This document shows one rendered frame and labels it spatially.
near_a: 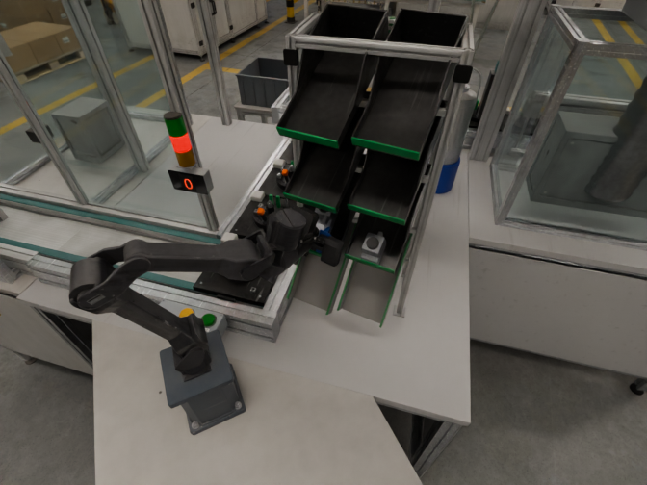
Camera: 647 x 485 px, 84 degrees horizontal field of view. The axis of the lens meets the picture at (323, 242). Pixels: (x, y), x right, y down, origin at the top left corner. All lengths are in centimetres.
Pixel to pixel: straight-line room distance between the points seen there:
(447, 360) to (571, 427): 120
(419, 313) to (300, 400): 47
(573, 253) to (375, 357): 91
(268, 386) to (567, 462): 153
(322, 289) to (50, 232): 111
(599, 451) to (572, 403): 22
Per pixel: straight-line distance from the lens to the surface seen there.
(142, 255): 63
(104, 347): 133
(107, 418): 121
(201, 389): 91
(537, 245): 164
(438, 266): 140
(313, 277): 106
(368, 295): 104
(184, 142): 114
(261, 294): 113
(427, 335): 121
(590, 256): 170
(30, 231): 179
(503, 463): 208
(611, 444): 236
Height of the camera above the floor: 186
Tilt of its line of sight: 45 degrees down
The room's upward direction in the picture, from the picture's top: straight up
